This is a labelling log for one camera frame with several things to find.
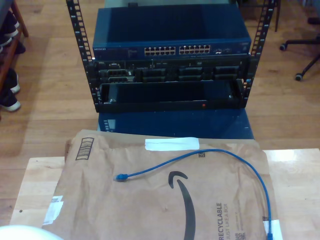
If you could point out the black server rack frame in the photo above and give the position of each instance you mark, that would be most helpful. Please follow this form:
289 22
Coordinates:
80 37

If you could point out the blue network switch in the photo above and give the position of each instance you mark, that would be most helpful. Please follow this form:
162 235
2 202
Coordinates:
175 25

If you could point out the dark shoe white sole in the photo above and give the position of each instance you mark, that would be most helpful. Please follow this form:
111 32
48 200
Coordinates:
15 87
11 106
10 27

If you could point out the black office chair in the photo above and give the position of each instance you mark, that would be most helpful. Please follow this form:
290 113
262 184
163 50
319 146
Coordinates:
300 41

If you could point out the brown paper mailer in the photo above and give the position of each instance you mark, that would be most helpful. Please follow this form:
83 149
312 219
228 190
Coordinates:
125 200

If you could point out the dark furniture leg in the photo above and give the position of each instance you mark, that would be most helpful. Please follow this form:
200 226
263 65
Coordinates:
276 15

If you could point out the white label patch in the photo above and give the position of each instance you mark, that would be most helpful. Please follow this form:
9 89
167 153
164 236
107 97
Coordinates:
53 212

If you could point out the wooden shoe rack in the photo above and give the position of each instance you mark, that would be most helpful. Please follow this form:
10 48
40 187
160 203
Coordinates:
22 25

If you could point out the black rack server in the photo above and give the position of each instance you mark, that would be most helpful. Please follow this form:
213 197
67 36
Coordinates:
162 72

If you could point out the black rack shelf tray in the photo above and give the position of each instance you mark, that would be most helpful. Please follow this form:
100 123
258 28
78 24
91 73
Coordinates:
150 106

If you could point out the white tape patch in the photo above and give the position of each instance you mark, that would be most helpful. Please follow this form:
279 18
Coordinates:
276 227

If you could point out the white tape strip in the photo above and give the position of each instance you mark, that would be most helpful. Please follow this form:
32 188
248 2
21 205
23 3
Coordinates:
172 144

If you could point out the blue cabinet base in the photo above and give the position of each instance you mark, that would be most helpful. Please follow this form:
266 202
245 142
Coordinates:
175 122

